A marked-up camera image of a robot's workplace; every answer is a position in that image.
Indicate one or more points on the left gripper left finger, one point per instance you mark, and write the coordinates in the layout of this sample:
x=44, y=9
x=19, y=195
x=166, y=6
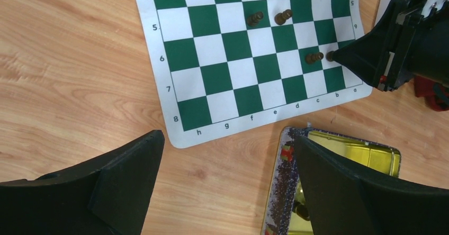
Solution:
x=108, y=194

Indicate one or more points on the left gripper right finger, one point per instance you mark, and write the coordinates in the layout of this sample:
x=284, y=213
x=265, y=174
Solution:
x=345, y=197

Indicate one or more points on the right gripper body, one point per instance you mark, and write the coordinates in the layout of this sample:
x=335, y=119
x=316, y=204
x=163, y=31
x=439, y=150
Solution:
x=416, y=43

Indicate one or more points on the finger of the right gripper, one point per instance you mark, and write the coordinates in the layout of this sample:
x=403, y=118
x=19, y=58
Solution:
x=367, y=57

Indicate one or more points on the dark chess pawn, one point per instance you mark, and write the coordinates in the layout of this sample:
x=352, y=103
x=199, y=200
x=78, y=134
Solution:
x=282, y=17
x=329, y=56
x=254, y=19
x=314, y=57

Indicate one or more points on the green white chess mat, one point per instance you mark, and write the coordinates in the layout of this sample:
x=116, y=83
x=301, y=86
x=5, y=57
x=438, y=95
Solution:
x=216, y=76

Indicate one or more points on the red t-shirt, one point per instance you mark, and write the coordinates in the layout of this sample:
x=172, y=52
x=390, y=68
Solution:
x=435, y=94

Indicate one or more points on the yellow metal tin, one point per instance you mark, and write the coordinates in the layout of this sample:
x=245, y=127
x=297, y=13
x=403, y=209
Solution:
x=286, y=187

